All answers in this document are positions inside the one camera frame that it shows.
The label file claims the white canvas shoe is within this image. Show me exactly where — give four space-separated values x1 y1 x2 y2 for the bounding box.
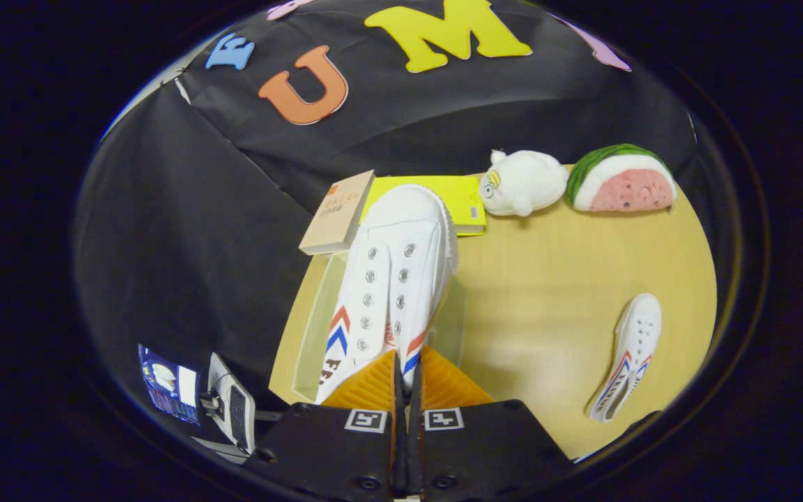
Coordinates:
588 293 663 424
314 184 459 405

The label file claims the black backdrop cloth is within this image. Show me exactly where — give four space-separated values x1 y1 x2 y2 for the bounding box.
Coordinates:
74 0 699 419

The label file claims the blue printed poster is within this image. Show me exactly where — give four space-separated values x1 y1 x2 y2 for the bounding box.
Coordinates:
137 343 201 425

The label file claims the white and black device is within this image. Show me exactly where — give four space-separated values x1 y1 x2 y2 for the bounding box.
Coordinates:
191 352 258 461

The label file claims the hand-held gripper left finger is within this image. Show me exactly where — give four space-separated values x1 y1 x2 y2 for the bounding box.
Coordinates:
250 349 408 501

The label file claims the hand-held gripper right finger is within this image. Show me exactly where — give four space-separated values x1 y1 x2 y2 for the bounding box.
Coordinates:
407 346 575 501

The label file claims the yellow book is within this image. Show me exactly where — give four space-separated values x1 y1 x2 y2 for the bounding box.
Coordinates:
360 175 487 237

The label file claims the white plush toy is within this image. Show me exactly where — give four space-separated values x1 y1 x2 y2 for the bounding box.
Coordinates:
478 149 570 218

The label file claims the watermelon slice plush toy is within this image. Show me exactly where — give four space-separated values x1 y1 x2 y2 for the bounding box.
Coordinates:
566 144 678 213

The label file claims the pale green storage box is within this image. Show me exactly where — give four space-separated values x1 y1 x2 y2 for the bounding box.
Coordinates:
292 250 469 403

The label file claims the beige book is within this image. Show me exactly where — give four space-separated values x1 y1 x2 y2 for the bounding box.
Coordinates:
299 170 376 256

